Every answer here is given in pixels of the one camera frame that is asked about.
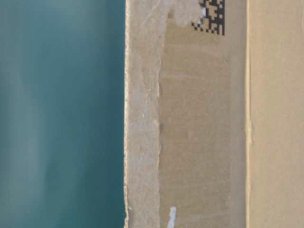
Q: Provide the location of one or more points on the brown cardboard box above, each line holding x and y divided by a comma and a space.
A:
214, 114

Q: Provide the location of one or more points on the blue table cloth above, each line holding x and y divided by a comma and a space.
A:
61, 113

